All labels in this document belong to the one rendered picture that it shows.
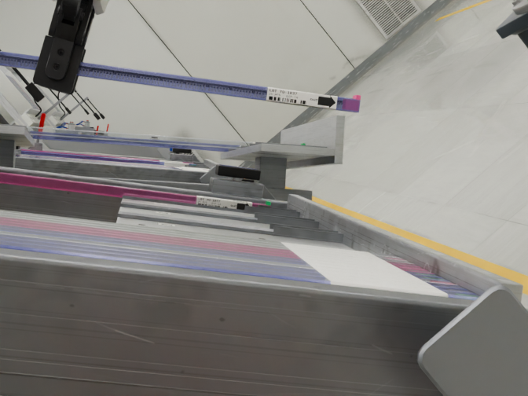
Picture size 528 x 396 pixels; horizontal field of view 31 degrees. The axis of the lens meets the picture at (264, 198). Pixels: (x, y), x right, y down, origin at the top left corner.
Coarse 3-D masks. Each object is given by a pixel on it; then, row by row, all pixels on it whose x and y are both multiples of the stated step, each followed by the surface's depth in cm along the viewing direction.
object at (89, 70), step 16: (0, 64) 76; (16, 64) 76; (32, 64) 76; (80, 64) 77; (96, 64) 77; (112, 80) 78; (128, 80) 78; (144, 80) 78; (160, 80) 78; (176, 80) 78; (192, 80) 78; (208, 80) 78; (240, 96) 79; (256, 96) 79
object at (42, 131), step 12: (36, 132) 134; (48, 132) 134; (60, 132) 134; (72, 132) 135; (84, 132) 135; (96, 132) 135; (108, 132) 136; (168, 144) 138; (180, 144) 138; (192, 144) 138; (204, 144) 139; (216, 144) 139; (228, 144) 139; (240, 144) 140
